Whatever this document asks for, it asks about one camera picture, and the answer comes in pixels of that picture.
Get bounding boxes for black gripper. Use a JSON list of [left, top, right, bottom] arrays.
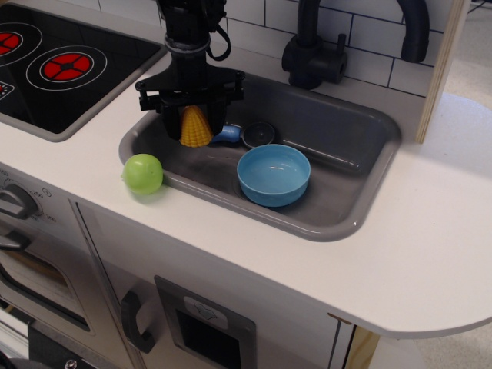
[[135, 53, 245, 140]]

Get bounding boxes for yellow toy corn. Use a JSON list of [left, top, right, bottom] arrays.
[[179, 105, 214, 148]]

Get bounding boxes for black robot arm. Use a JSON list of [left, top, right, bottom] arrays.
[[135, 1, 245, 141]]

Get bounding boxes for blue plastic bowl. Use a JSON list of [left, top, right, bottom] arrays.
[[237, 144, 311, 208]]

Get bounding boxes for grey sink basin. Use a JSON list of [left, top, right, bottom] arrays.
[[119, 75, 401, 242]]

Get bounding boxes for green plastic ball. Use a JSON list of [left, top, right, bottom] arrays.
[[121, 154, 164, 195]]

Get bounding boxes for dark grey toy faucet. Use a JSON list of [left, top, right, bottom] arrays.
[[281, 0, 430, 90]]

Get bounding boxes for black toy stovetop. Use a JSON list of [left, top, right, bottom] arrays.
[[1, 3, 165, 142]]

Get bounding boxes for grey oven knob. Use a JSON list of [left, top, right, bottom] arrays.
[[1, 184, 39, 220]]

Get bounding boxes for grey dispenser panel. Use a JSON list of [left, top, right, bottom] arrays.
[[155, 276, 258, 369]]

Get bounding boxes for blue handled toy pan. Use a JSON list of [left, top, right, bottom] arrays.
[[211, 121, 276, 149]]

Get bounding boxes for black cabinet door handle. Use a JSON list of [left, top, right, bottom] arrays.
[[121, 291, 155, 354]]

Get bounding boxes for grey oven door handle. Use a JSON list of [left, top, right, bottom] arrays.
[[0, 231, 31, 251]]

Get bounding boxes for wooden side post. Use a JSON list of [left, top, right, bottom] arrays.
[[414, 0, 470, 144]]

